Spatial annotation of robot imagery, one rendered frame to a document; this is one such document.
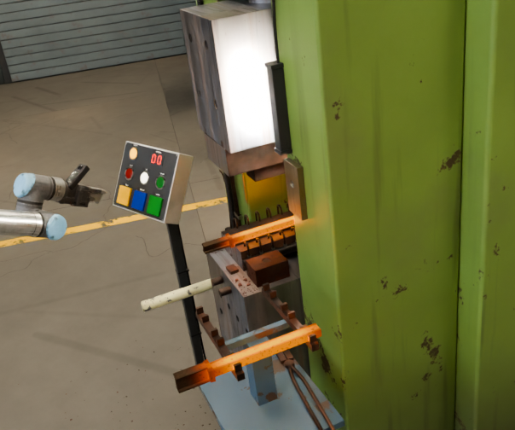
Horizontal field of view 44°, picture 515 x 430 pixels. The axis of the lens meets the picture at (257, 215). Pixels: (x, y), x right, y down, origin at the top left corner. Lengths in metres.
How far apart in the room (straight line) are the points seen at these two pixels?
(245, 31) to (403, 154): 0.57
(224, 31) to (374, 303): 0.91
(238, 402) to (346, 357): 0.37
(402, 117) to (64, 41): 8.51
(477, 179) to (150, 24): 8.36
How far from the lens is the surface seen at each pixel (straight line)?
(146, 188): 2.61
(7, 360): 3.75
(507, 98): 1.84
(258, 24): 1.90
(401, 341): 2.12
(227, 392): 1.95
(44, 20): 9.98
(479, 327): 2.16
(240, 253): 2.16
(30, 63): 10.11
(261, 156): 2.05
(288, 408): 1.87
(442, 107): 1.84
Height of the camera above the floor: 2.06
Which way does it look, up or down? 27 degrees down
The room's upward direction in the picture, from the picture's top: 8 degrees counter-clockwise
